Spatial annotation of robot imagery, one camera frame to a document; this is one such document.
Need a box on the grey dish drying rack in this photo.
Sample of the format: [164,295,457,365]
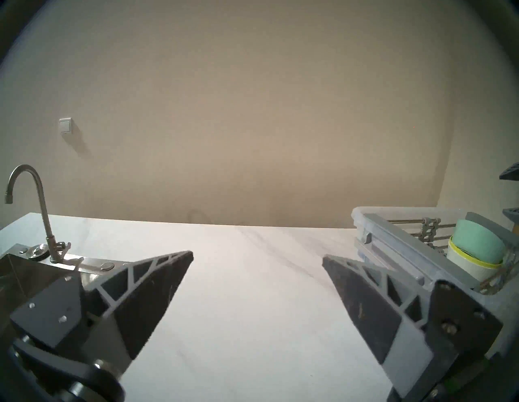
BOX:
[363,211,517,293]

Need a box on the mint green plastic bowl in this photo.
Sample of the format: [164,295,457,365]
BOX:
[452,219,506,265]

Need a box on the yellow plastic bowl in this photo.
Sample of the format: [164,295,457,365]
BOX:
[448,236,504,270]

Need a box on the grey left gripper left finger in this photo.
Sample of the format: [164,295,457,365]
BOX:
[10,250,194,374]

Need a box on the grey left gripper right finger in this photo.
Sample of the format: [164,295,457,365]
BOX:
[322,254,504,400]

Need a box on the clear plastic storage box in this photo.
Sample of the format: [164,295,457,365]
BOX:
[351,206,519,359]

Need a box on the steel gooseneck faucet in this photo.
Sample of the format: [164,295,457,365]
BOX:
[5,164,72,264]

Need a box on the stainless steel sink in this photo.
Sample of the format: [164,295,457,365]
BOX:
[0,242,131,312]

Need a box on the cream white plastic bowl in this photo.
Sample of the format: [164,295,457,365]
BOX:
[446,243,503,284]

